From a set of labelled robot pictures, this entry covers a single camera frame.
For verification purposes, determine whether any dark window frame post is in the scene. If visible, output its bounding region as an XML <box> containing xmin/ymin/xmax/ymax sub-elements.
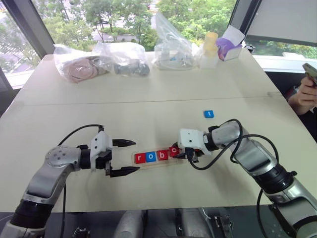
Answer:
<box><xmin>4</xmin><ymin>0</ymin><xmax>55</xmax><ymax>58</ymax></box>

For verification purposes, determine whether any clear bag with pink cloth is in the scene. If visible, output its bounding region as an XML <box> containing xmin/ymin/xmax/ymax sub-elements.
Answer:
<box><xmin>53</xmin><ymin>43</ymin><xmax>115</xmax><ymax>85</ymax></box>

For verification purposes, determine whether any grey rounded shape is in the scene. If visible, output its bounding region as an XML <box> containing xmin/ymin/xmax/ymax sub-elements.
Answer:
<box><xmin>113</xmin><ymin>210</ymin><xmax>145</xmax><ymax>238</ymax></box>
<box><xmin>177</xmin><ymin>208</ymin><xmax>211</xmax><ymax>238</ymax></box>

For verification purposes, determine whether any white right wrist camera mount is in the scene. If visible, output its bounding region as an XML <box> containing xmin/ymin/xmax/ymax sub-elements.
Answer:
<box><xmin>178</xmin><ymin>128</ymin><xmax>213</xmax><ymax>156</ymax></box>

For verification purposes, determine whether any yellow plastic cup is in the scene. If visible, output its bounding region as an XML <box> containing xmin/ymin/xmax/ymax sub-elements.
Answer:
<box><xmin>203</xmin><ymin>31</ymin><xmax>219</xmax><ymax>59</ymax></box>

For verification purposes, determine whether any purple and white carton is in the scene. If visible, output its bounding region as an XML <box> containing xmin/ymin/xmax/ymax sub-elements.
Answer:
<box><xmin>214</xmin><ymin>24</ymin><xmax>246</xmax><ymax>61</ymax></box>

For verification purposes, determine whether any person's dark clothing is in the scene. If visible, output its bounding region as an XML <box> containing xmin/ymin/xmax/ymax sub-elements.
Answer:
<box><xmin>266</xmin><ymin>71</ymin><xmax>317</xmax><ymax>144</ymax></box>

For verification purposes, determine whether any clear plastic container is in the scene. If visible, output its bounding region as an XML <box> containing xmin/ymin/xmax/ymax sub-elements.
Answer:
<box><xmin>199</xmin><ymin>52</ymin><xmax>219</xmax><ymax>69</ymax></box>

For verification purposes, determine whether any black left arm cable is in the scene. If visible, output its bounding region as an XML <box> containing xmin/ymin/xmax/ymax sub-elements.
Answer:
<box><xmin>57</xmin><ymin>123</ymin><xmax>106</xmax><ymax>215</ymax></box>

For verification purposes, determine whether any person's bare hand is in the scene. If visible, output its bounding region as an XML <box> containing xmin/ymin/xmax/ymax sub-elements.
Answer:
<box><xmin>288</xmin><ymin>75</ymin><xmax>317</xmax><ymax>116</ymax></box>

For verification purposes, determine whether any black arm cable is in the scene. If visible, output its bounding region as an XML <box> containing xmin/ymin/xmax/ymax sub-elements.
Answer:
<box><xmin>185</xmin><ymin>119</ymin><xmax>280</xmax><ymax>238</ymax></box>
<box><xmin>57</xmin><ymin>123</ymin><xmax>106</xmax><ymax>215</ymax></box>

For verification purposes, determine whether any clear bag with grey dumbbell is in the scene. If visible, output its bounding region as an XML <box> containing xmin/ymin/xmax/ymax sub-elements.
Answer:
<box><xmin>93</xmin><ymin>41</ymin><xmax>151</xmax><ymax>78</ymax></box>

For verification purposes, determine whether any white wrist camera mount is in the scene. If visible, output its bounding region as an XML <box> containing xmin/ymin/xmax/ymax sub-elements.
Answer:
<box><xmin>178</xmin><ymin>128</ymin><xmax>213</xmax><ymax>156</ymax></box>
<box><xmin>90</xmin><ymin>131</ymin><xmax>113</xmax><ymax>172</ymax></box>

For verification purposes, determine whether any grey dumbbell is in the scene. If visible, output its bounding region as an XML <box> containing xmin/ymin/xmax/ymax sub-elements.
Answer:
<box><xmin>113</xmin><ymin>61</ymin><xmax>151</xmax><ymax>77</ymax></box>

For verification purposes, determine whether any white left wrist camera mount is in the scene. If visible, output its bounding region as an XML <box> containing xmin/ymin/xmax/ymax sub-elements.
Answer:
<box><xmin>90</xmin><ymin>131</ymin><xmax>113</xmax><ymax>172</ymax></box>

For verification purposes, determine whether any tall clear bag with cables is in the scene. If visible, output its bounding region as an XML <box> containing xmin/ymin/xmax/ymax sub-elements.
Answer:
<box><xmin>151</xmin><ymin>11</ymin><xmax>202</xmax><ymax>71</ymax></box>

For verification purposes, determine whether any smartphone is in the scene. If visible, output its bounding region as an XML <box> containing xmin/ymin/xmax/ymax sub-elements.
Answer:
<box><xmin>302</xmin><ymin>62</ymin><xmax>317</xmax><ymax>86</ymax></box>

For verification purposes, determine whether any pink cloth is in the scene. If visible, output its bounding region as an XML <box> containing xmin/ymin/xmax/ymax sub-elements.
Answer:
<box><xmin>61</xmin><ymin>56</ymin><xmax>112</xmax><ymax>84</ymax></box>

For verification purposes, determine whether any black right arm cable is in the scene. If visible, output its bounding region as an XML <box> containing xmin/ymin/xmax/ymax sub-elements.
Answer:
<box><xmin>185</xmin><ymin>119</ymin><xmax>280</xmax><ymax>238</ymax></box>

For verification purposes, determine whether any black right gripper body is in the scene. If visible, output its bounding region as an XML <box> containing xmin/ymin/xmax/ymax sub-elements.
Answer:
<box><xmin>184</xmin><ymin>148</ymin><xmax>207</xmax><ymax>163</ymax></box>

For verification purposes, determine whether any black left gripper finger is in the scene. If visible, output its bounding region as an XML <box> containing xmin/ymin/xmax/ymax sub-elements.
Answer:
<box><xmin>110</xmin><ymin>166</ymin><xmax>141</xmax><ymax>178</ymax></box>
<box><xmin>112</xmin><ymin>138</ymin><xmax>137</xmax><ymax>148</ymax></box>

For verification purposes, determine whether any black metal buckle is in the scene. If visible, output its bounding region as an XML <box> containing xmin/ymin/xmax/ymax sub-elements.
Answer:
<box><xmin>213</xmin><ymin>215</ymin><xmax>234</xmax><ymax>237</ymax></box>
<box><xmin>73</xmin><ymin>227</ymin><xmax>91</xmax><ymax>238</ymax></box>

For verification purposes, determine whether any white roller blind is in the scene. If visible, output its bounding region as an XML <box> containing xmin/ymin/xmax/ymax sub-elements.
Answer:
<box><xmin>245</xmin><ymin>0</ymin><xmax>317</xmax><ymax>47</ymax></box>

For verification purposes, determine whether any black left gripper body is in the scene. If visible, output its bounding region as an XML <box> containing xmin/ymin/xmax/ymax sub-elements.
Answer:
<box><xmin>95</xmin><ymin>149</ymin><xmax>113</xmax><ymax>177</ymax></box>

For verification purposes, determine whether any wooden letter tile rack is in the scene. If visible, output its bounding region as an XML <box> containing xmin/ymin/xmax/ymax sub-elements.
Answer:
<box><xmin>131</xmin><ymin>148</ymin><xmax>189</xmax><ymax>171</ymax></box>

